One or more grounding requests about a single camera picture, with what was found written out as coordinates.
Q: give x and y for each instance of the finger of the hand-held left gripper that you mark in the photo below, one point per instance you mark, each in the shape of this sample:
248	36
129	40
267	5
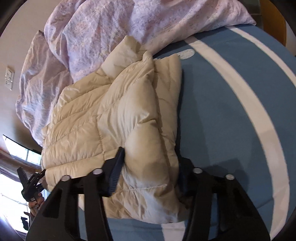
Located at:
38	176

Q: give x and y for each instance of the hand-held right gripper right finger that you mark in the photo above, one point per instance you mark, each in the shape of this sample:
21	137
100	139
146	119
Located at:
196	185

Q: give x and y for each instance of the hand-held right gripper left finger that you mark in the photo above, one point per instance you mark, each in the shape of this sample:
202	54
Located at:
114	172

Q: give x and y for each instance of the cream puffer jacket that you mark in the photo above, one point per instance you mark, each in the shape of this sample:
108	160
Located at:
111	120

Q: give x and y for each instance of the person's left hand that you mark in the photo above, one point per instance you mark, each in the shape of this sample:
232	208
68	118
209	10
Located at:
37	205

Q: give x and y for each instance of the bed with blue striped sheet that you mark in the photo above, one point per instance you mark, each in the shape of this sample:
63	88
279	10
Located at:
231	115

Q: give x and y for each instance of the pink floral pillow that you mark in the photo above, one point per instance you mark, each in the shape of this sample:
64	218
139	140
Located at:
41	92

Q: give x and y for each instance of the pink floral duvet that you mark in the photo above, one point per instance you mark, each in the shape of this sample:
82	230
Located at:
138	25

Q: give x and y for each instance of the window with dark frame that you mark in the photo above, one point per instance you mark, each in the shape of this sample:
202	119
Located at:
16	190

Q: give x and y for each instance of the white wall switch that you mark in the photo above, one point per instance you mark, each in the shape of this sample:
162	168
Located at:
9	77

